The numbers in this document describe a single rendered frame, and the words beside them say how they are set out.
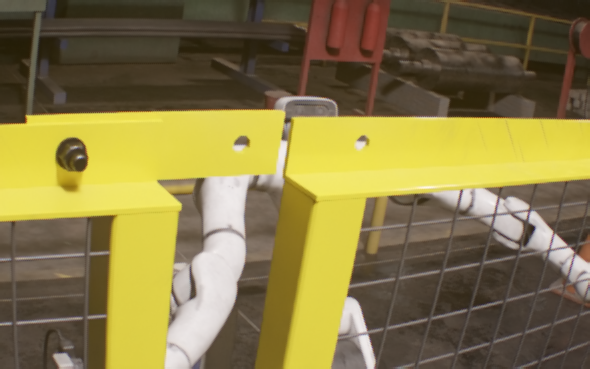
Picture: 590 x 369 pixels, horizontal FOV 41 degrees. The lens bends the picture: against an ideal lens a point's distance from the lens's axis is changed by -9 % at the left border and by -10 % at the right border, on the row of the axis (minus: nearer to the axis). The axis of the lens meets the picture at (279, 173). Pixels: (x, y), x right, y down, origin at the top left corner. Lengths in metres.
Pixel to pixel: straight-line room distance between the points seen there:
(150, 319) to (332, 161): 0.20
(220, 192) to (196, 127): 0.91
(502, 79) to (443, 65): 1.00
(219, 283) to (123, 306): 0.77
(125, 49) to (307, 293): 9.01
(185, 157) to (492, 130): 0.31
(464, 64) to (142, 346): 8.75
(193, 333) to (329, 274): 0.63
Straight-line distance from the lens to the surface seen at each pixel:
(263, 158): 0.66
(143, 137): 0.60
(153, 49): 9.77
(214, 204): 1.53
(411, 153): 0.74
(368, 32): 8.14
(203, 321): 1.31
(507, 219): 1.94
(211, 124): 0.63
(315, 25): 7.92
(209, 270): 1.35
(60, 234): 4.98
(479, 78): 9.47
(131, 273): 0.59
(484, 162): 0.81
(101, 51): 9.53
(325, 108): 1.79
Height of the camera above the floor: 2.01
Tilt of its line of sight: 18 degrees down
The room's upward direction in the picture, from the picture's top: 9 degrees clockwise
